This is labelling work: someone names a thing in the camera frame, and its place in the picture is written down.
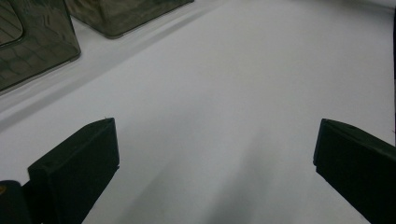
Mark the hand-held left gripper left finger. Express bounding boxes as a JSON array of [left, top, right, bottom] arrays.
[[27, 117, 120, 224]]

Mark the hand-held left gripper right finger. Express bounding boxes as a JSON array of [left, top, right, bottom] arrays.
[[312, 118, 396, 224]]

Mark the smoky transparent plastic bin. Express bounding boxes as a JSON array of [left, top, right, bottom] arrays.
[[64, 0, 195, 39], [0, 0, 82, 92]]

